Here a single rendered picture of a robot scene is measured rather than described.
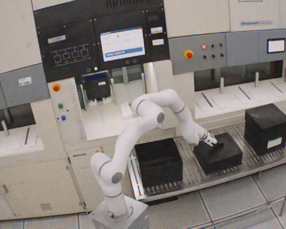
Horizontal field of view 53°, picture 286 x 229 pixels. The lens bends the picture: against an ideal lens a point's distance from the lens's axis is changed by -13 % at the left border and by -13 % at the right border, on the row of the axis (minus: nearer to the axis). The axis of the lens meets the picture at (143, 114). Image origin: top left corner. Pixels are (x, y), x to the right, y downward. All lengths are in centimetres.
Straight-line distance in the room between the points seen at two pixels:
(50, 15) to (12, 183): 152
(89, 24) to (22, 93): 69
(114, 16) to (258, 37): 113
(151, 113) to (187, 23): 82
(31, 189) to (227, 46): 204
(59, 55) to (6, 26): 46
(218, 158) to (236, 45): 86
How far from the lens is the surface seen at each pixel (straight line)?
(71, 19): 215
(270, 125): 230
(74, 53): 221
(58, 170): 270
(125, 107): 279
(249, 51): 253
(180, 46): 229
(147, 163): 236
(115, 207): 195
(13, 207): 312
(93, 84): 287
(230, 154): 225
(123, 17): 216
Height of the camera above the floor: 227
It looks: 31 degrees down
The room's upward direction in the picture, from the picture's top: 7 degrees counter-clockwise
